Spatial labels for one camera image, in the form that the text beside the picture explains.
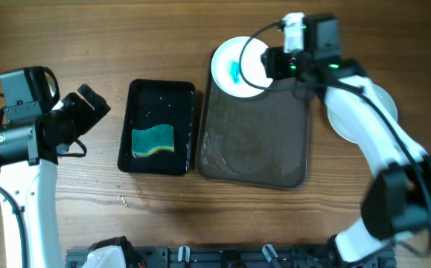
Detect white plate top stained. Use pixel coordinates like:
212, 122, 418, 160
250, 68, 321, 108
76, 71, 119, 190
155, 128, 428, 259
211, 36, 273, 98

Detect white plate stained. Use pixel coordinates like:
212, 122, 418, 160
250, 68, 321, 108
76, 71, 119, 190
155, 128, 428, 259
211, 36, 273, 98
327, 84, 398, 144

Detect green yellow sponge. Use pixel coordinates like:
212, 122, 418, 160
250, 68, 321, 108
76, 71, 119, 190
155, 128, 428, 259
131, 124, 175, 157

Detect white plate bottom stained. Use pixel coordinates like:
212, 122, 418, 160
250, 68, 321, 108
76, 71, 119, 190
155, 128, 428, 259
327, 84, 398, 144

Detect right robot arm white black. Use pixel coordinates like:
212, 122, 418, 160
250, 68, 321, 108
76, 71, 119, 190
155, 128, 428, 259
261, 13, 431, 267

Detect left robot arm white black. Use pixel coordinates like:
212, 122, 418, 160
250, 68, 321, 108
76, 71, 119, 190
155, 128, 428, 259
0, 66, 110, 267

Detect black rectangular water tray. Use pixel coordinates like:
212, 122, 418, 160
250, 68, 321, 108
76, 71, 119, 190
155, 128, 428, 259
117, 79, 196, 176

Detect brown serving tray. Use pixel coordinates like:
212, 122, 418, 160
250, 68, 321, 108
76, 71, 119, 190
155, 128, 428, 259
194, 74, 312, 190

